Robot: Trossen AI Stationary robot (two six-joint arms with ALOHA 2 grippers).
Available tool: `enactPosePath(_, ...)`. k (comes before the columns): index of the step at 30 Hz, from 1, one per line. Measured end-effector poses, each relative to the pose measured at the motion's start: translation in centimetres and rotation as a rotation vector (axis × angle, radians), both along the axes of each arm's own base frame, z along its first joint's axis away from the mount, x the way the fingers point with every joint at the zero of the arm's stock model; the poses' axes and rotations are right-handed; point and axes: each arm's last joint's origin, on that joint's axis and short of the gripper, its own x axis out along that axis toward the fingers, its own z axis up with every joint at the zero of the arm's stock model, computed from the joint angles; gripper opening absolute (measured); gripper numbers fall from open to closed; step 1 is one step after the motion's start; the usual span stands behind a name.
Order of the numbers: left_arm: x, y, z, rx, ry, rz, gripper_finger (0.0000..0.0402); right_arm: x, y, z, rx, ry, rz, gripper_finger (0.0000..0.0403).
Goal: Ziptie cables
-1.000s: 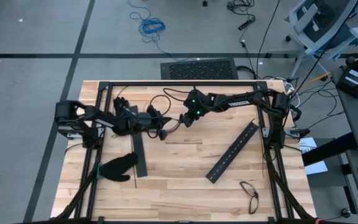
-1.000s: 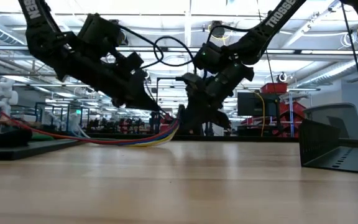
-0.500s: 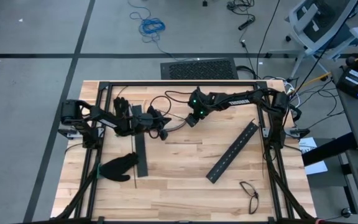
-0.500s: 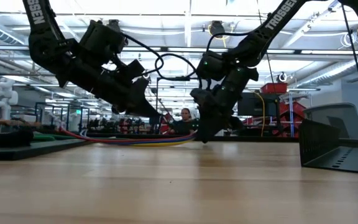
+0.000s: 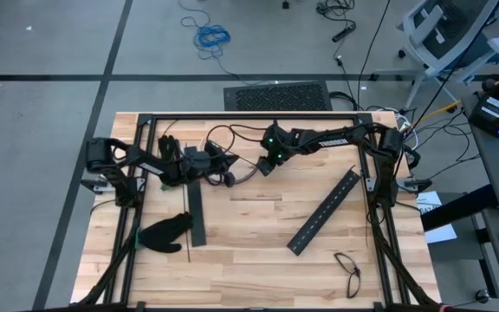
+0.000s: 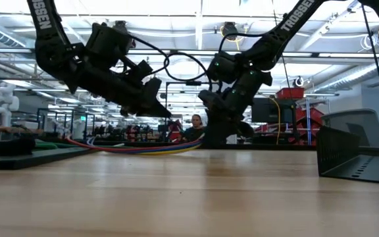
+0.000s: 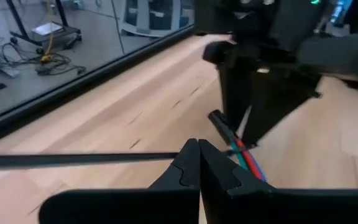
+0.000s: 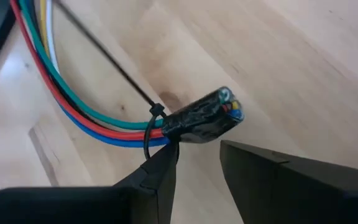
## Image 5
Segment black eyeglasses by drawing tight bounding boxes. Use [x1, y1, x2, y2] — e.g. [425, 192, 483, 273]
[334, 251, 362, 300]

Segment black slotted cable duct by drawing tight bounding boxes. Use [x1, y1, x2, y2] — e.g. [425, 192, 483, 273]
[287, 168, 362, 257]

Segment black box device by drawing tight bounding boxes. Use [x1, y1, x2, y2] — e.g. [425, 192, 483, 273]
[468, 93, 499, 139]

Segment black aluminium table frame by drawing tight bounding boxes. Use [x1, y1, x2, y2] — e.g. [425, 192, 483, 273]
[70, 111, 444, 312]

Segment yellow cable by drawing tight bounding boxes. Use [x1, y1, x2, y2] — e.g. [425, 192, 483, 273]
[409, 100, 463, 131]

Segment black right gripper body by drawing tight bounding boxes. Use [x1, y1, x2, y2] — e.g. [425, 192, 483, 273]
[259, 122, 299, 165]

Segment coiled blue floor cable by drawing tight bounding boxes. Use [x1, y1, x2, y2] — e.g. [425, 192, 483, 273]
[178, 0, 233, 62]

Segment thick black hanging cable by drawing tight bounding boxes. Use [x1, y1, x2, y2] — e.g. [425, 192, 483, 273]
[409, 0, 499, 129]

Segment black work glove grey cuff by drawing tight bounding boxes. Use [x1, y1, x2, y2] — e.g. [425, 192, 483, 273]
[135, 211, 195, 254]
[157, 134, 185, 192]

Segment grey mesh office chair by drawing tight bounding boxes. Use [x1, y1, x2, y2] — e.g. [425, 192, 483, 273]
[396, 0, 499, 109]

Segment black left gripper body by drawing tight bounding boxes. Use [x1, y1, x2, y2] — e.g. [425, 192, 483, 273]
[169, 149, 229, 186]

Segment thin black hanging cable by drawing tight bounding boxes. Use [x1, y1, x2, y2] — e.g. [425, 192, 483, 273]
[356, 0, 392, 83]

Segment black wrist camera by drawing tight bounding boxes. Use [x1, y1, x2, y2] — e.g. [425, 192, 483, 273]
[256, 155, 277, 177]
[183, 146, 211, 172]

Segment white paper sheet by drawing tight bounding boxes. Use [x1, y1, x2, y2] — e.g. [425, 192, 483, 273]
[414, 190, 458, 244]

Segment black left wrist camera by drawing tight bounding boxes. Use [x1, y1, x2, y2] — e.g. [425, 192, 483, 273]
[183, 146, 211, 172]

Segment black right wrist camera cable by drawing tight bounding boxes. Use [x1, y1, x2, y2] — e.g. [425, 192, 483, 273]
[208, 123, 275, 153]

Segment black power strip with cable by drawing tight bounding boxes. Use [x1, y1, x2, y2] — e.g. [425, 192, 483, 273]
[316, 0, 359, 44]

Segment black perforated floor mat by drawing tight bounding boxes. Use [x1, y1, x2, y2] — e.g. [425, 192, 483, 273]
[223, 81, 334, 112]

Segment black duct cover strip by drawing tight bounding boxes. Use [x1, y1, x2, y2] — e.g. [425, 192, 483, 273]
[186, 179, 208, 248]

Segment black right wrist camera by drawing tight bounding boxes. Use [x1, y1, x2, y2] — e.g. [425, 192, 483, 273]
[256, 155, 277, 177]

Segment black stand beam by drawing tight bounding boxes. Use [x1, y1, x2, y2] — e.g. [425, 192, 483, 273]
[420, 184, 499, 233]

